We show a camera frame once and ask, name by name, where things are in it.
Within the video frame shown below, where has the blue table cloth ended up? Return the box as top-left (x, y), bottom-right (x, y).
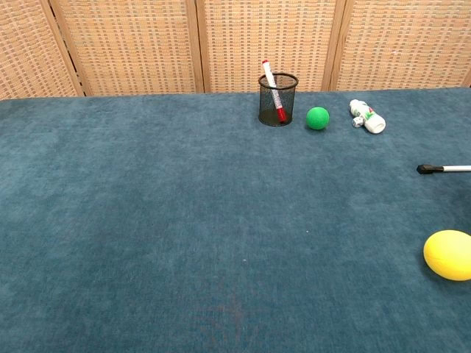
top-left (0, 86), bottom-right (471, 353)

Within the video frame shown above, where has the black mesh pen holder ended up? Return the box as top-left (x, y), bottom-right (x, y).
top-left (258, 73), bottom-right (299, 128)

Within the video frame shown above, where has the red white marker pen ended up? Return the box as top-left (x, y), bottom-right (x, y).
top-left (261, 60), bottom-right (288, 124)

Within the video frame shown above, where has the green ball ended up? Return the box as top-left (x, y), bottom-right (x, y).
top-left (305, 106), bottom-right (330, 131)

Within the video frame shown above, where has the small white plastic bottle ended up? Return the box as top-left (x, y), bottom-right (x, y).
top-left (349, 99), bottom-right (387, 135)

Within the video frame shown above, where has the woven wooden folding screen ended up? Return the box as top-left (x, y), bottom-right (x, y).
top-left (0, 0), bottom-right (471, 101)

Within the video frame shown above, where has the silver black-tipped stick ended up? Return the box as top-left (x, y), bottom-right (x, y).
top-left (416, 164), bottom-right (471, 175)

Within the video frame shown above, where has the yellow ball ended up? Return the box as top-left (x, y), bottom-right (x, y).
top-left (422, 229), bottom-right (471, 282)

